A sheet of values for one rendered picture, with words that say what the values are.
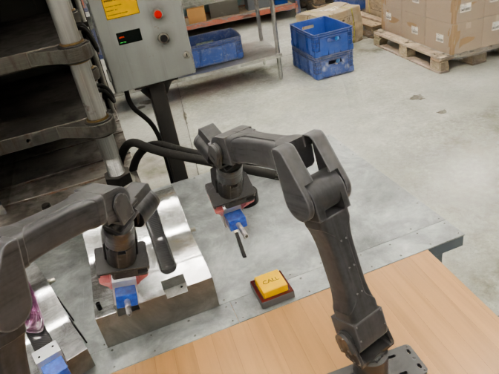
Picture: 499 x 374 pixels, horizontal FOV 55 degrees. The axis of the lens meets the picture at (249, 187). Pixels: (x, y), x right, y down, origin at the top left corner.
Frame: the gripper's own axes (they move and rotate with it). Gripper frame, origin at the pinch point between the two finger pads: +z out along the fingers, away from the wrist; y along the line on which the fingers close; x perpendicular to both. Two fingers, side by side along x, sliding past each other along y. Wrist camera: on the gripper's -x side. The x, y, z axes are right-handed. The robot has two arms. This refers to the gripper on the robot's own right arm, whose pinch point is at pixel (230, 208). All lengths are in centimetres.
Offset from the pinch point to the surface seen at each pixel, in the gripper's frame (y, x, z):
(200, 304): 14.5, 18.2, 4.8
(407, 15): -270, -243, 193
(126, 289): 28.1, 13.0, -5.1
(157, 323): 24.6, 18.5, 5.4
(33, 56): 36, -73, 1
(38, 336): 49, 12, 5
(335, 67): -188, -226, 216
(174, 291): 19.0, 13.8, 2.8
